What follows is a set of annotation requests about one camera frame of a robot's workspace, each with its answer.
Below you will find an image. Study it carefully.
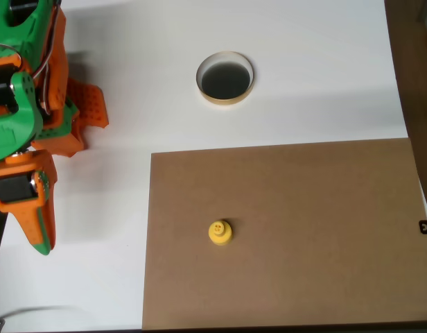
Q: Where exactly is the small yellow figure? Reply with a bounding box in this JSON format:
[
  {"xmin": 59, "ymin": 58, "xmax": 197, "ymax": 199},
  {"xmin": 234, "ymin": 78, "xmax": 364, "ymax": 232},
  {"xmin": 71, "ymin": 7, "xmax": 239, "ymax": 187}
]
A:
[{"xmin": 208, "ymin": 219, "xmax": 234, "ymax": 248}]

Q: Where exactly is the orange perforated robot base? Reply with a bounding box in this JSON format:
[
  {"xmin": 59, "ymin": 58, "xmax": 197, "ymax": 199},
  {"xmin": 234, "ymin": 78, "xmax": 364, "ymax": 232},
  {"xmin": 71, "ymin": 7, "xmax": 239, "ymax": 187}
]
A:
[{"xmin": 30, "ymin": 76, "xmax": 110, "ymax": 159}]

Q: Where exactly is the round shallow metal bowl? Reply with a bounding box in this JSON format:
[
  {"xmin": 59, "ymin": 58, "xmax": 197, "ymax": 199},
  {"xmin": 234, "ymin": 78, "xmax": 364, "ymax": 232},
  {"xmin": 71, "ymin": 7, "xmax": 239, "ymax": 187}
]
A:
[{"xmin": 195, "ymin": 51, "xmax": 256, "ymax": 107}]

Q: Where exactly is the white sheet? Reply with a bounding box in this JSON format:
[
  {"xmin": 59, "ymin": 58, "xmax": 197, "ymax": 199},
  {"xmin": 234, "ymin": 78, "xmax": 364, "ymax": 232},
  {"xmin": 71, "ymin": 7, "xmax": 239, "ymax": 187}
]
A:
[{"xmin": 0, "ymin": 0, "xmax": 427, "ymax": 333}]

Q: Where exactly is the brown fibreboard panel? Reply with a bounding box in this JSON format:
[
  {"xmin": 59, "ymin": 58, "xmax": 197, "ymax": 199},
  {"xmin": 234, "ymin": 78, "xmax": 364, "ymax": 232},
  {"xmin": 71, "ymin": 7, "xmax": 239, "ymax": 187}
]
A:
[{"xmin": 141, "ymin": 137, "xmax": 427, "ymax": 330}]

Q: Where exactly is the red white black servo cable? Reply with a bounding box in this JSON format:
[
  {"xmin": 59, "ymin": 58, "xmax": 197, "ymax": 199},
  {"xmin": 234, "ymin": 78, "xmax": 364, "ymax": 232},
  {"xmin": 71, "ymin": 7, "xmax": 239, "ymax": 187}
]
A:
[{"xmin": 32, "ymin": 0, "xmax": 64, "ymax": 114}]

